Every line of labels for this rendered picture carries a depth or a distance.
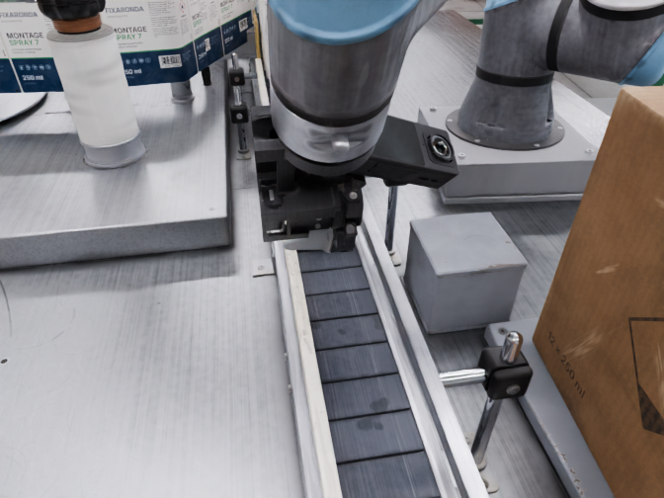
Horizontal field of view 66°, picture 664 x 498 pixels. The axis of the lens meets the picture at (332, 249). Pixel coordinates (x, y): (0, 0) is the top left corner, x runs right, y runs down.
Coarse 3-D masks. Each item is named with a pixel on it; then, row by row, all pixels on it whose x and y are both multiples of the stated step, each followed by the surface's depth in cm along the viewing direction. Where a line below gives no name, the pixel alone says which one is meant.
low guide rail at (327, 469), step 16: (256, 64) 103; (288, 256) 54; (288, 272) 54; (304, 304) 48; (304, 320) 47; (304, 336) 45; (304, 352) 44; (304, 368) 42; (320, 384) 41; (320, 400) 40; (320, 416) 39; (320, 432) 38; (320, 448) 37; (320, 464) 36; (320, 480) 36; (336, 480) 35; (336, 496) 34
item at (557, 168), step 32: (448, 128) 84; (480, 160) 74; (512, 160) 74; (544, 160) 74; (576, 160) 74; (448, 192) 76; (480, 192) 77; (512, 192) 77; (544, 192) 77; (576, 192) 78
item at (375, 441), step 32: (320, 256) 60; (352, 256) 60; (320, 288) 55; (352, 288) 55; (320, 320) 52; (352, 320) 52; (320, 352) 48; (352, 352) 48; (384, 352) 48; (352, 384) 45; (384, 384) 45; (352, 416) 43; (384, 416) 43; (352, 448) 40; (384, 448) 40; (416, 448) 40; (352, 480) 38; (384, 480) 38; (416, 480) 38
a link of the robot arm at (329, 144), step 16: (272, 96) 30; (272, 112) 32; (288, 112) 29; (384, 112) 30; (288, 128) 31; (304, 128) 30; (320, 128) 29; (336, 128) 29; (352, 128) 29; (368, 128) 30; (288, 144) 32; (304, 144) 31; (320, 144) 31; (336, 144) 30; (352, 144) 31; (368, 144) 32; (320, 160) 32; (336, 160) 32
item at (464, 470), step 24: (384, 264) 46; (384, 288) 45; (408, 312) 41; (408, 336) 39; (432, 360) 37; (432, 384) 35; (432, 408) 34; (456, 432) 32; (456, 456) 31; (456, 480) 31; (480, 480) 30
